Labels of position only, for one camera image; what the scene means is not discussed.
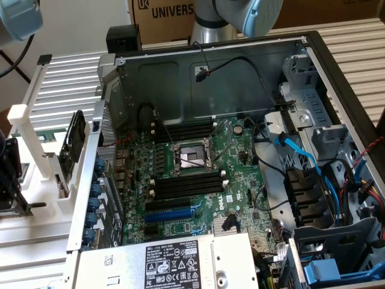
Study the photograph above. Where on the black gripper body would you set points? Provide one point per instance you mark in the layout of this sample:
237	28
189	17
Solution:
10	153

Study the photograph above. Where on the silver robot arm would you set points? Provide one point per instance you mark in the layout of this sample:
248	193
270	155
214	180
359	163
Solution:
210	30

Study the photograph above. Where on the ram stick with white label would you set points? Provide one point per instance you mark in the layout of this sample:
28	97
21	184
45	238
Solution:
51	136

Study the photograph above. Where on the black ram slot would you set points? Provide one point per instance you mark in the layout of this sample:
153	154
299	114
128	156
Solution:
189	178
189	191
189	182
186	136
186	125
186	132
186	129
189	187

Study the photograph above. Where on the white parts rack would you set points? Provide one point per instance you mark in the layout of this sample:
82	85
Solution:
39	156

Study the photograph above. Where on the black graphics card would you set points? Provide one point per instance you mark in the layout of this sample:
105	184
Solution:
73	135

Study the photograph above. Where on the blue card latch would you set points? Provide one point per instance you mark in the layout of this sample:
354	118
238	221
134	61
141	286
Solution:
95	189
99	165
88	234
93	203
91	219

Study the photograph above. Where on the black plastic end cap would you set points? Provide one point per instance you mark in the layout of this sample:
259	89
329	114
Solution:
44	59

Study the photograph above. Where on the grey power supply with label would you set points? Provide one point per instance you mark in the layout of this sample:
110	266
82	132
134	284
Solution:
120	271

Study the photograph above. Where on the short black expansion slot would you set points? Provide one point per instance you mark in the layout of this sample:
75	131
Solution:
151	231

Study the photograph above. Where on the long black expansion slot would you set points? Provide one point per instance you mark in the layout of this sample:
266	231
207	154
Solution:
168	204

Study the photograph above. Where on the blue expansion slot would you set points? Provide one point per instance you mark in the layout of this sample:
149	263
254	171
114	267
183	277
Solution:
168	215

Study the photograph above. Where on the thin metal locking lever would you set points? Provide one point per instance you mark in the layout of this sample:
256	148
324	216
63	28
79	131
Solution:
168	132
192	161

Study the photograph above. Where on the black box device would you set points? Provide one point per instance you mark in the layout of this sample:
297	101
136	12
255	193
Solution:
123	40

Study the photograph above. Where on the black and grey pc case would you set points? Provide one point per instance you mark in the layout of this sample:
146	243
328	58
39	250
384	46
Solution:
168	90

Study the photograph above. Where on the cpu socket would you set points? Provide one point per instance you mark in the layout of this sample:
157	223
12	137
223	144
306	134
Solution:
189	150

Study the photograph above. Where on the silver finned heat sink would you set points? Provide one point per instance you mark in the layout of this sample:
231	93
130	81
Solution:
217	227

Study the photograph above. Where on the green motherboard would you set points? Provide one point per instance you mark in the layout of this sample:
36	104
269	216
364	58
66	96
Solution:
240	180

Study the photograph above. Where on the silver coin battery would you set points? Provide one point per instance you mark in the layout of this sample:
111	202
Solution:
238	129

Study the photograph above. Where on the grey metal disk bay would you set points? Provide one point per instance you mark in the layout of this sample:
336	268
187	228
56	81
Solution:
303	117

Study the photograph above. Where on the blue plastic drive caddy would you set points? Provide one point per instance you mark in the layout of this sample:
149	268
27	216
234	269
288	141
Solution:
322	269

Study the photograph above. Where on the grey drive cage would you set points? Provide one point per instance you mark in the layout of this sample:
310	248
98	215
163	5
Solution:
331	238

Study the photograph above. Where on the plain brown cardboard box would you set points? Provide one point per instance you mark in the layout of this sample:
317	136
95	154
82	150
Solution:
331	12

